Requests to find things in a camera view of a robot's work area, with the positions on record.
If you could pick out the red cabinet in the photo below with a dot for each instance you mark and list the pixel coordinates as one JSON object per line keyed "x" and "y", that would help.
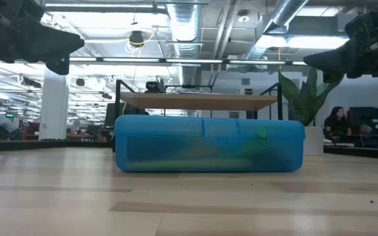
{"x": 31, "y": 131}

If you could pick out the blue translucent plastic pencil case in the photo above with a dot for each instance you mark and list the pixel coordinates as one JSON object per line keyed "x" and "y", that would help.
{"x": 176, "y": 131}

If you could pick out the green exit sign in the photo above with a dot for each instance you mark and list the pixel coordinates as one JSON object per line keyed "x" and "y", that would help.
{"x": 10, "y": 115}

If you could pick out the green leafy plant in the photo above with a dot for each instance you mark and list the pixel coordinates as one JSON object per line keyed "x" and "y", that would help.
{"x": 304, "y": 101}

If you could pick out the white ceiling light panel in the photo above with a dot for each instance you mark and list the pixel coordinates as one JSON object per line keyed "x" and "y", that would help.
{"x": 313, "y": 42}

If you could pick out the small dark box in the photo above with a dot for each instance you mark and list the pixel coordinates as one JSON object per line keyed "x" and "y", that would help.
{"x": 248, "y": 91}

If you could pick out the white planter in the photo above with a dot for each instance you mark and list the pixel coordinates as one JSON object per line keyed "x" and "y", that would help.
{"x": 313, "y": 141}

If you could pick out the white column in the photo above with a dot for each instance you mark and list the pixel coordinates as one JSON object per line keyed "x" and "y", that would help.
{"x": 54, "y": 111}

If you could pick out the black monitor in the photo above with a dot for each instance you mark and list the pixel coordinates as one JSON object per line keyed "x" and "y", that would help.
{"x": 130, "y": 109}

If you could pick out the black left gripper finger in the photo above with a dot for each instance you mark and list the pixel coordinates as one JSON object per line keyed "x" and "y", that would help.
{"x": 59, "y": 67}
{"x": 51, "y": 42}

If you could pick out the black camera device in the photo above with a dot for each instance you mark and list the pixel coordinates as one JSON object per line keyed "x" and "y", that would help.
{"x": 154, "y": 86}

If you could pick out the lime green paper pad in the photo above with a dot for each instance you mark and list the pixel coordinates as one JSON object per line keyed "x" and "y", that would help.
{"x": 262, "y": 132}

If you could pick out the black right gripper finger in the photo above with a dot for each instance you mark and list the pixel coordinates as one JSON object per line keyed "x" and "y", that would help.
{"x": 333, "y": 59}
{"x": 333, "y": 76}

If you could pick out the wooden table with black frame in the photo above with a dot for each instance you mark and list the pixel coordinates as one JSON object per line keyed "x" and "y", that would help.
{"x": 192, "y": 102}

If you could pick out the black round ceiling speaker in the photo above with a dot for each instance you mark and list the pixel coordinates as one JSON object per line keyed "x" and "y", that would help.
{"x": 80, "y": 82}

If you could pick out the slanted silver ventilation duct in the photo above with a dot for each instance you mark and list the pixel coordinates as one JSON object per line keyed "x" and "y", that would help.
{"x": 284, "y": 13}

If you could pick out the overhead light bar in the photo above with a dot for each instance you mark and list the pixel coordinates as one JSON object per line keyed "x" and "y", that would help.
{"x": 192, "y": 61}

